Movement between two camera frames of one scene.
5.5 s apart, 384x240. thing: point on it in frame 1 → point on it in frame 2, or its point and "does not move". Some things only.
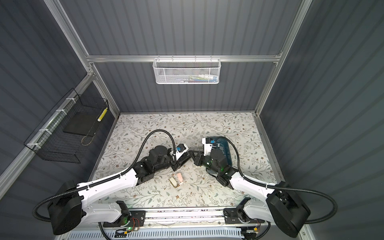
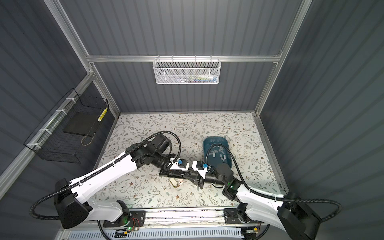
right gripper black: (203, 157) → (201, 181)
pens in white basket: (202, 78) does not move
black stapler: (181, 161) → (190, 175)
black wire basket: (66, 134) does not move
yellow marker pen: (101, 116) does not move
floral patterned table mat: (145, 142) does not move
